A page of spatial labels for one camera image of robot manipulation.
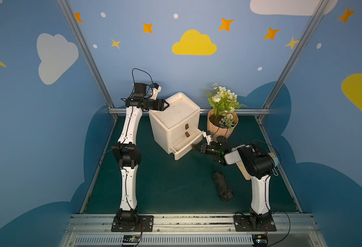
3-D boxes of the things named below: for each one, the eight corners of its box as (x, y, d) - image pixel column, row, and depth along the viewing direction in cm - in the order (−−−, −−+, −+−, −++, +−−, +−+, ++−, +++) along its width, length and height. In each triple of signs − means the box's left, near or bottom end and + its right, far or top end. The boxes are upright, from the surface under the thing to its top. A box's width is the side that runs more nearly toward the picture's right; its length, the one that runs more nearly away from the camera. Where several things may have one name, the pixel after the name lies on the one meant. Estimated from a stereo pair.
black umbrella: (221, 202, 81) (223, 199, 78) (211, 176, 90) (212, 172, 87) (232, 198, 82) (234, 196, 79) (221, 173, 92) (222, 170, 88)
